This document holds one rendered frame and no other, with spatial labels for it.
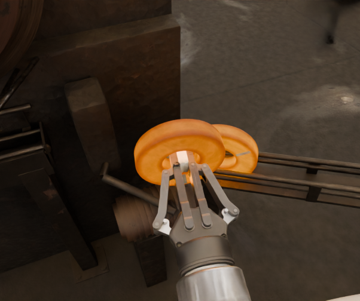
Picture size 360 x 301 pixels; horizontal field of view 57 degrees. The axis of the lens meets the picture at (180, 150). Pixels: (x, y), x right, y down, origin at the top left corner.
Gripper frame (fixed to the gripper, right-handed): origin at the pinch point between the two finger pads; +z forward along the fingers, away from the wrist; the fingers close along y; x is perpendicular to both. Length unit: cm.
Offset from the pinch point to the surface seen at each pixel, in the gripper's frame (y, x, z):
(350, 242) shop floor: 71, -85, 2
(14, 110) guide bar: -32.6, -9.3, 23.7
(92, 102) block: -14.8, -5.3, 19.0
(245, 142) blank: 14.3, -7.7, 5.1
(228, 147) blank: 11.2, -9.6, 5.8
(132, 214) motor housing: -10.9, -32.0, 5.1
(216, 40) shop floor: 54, -92, 150
